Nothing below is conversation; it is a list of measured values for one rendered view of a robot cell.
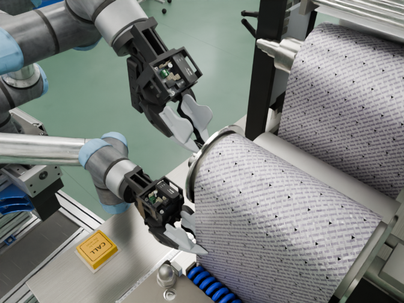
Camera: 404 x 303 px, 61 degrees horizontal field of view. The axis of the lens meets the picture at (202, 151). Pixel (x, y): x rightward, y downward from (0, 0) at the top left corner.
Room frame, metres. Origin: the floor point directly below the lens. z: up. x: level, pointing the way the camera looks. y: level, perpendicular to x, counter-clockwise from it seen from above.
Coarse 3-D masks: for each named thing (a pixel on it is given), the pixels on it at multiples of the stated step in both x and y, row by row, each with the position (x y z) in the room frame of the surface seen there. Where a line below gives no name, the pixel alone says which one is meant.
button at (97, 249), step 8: (96, 232) 0.47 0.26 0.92; (88, 240) 0.44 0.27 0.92; (96, 240) 0.44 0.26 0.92; (104, 240) 0.44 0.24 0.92; (80, 248) 0.42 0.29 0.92; (88, 248) 0.42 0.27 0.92; (96, 248) 0.42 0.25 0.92; (104, 248) 0.42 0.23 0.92; (112, 248) 0.42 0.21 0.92; (88, 256) 0.40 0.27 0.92; (96, 256) 0.40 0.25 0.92; (104, 256) 0.40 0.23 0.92; (96, 264) 0.39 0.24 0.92
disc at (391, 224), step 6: (396, 216) 0.24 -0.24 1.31; (390, 222) 0.23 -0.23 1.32; (390, 228) 0.22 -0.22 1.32; (384, 234) 0.21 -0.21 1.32; (384, 240) 0.21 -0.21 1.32; (378, 246) 0.20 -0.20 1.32; (372, 252) 0.19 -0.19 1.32; (372, 258) 0.19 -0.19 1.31; (366, 264) 0.18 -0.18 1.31; (360, 270) 0.18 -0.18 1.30; (366, 270) 0.18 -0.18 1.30; (360, 276) 0.18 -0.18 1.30; (354, 282) 0.17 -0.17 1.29; (348, 288) 0.17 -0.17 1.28; (354, 288) 0.17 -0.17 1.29; (348, 294) 0.16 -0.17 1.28; (342, 300) 0.16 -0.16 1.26
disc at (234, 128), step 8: (224, 128) 0.40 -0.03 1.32; (232, 128) 0.41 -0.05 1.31; (240, 128) 0.43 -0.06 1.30; (216, 136) 0.38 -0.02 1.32; (224, 136) 0.40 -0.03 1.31; (208, 144) 0.37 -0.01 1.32; (200, 152) 0.36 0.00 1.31; (200, 160) 0.36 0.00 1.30; (192, 168) 0.34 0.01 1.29; (192, 176) 0.34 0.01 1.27; (192, 184) 0.34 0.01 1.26; (192, 192) 0.34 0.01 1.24; (192, 200) 0.34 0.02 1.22
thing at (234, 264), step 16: (208, 224) 0.32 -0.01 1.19; (208, 240) 0.32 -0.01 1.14; (224, 240) 0.29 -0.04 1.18; (208, 256) 0.32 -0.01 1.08; (224, 256) 0.29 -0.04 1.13; (240, 256) 0.27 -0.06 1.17; (256, 256) 0.25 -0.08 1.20; (224, 272) 0.29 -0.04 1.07; (240, 272) 0.27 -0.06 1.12; (256, 272) 0.25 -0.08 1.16; (272, 272) 0.23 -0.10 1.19; (240, 288) 0.26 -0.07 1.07; (256, 288) 0.24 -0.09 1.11; (272, 288) 0.23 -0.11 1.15; (288, 288) 0.21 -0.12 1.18
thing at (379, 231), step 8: (216, 144) 0.38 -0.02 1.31; (208, 152) 0.37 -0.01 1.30; (384, 224) 0.24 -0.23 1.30; (376, 232) 0.23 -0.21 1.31; (368, 240) 0.22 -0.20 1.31; (376, 240) 0.22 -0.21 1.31; (368, 248) 0.21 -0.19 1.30; (360, 256) 0.20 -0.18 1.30; (368, 256) 0.20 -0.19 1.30; (352, 264) 0.19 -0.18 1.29; (360, 264) 0.19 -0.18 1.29; (352, 272) 0.19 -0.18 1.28; (344, 280) 0.18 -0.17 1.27; (352, 280) 0.18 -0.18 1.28; (344, 288) 0.18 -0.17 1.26; (336, 296) 0.18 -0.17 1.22
